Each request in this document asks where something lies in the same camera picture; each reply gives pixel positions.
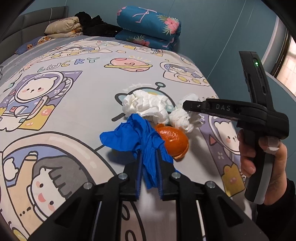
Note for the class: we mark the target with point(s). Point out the small white crumpled tissue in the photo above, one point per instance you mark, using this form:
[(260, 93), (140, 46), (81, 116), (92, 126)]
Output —
[(186, 121)]

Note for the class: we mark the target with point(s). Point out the cartoon print bed sheet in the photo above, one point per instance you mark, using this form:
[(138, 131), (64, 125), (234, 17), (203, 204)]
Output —
[(56, 100)]

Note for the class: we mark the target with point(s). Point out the black clothes pile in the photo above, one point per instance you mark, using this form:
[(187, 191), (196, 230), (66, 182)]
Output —
[(96, 26)]

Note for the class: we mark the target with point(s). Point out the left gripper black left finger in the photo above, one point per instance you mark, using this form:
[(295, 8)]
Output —
[(131, 179)]

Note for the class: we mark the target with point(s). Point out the person's right hand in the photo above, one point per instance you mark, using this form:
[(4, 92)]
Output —
[(278, 182)]

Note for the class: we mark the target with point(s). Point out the beige folded blanket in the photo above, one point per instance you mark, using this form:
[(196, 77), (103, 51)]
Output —
[(64, 28)]

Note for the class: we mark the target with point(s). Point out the grey padded headboard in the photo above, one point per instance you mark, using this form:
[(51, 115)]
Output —
[(28, 26)]

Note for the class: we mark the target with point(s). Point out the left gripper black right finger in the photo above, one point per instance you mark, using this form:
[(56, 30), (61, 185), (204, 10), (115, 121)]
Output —
[(167, 187)]

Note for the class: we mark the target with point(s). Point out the blue floral folded quilt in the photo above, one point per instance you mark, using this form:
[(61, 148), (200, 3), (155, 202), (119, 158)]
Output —
[(148, 28)]

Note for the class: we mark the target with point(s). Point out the blue cartoon pillow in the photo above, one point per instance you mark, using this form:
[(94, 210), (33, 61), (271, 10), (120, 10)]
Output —
[(28, 45)]

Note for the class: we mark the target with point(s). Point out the window with grey frame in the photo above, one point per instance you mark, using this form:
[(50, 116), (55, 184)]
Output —
[(279, 58)]

